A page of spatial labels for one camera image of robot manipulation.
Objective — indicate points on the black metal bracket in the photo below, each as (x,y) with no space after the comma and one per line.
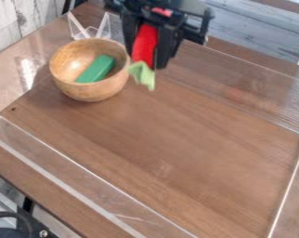
(29,224)

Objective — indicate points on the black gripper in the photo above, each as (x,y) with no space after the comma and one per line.
(190,15)

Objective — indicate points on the green rectangular block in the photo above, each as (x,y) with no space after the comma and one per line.
(97,70)

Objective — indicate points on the wooden bowl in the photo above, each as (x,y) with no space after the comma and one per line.
(72,59)

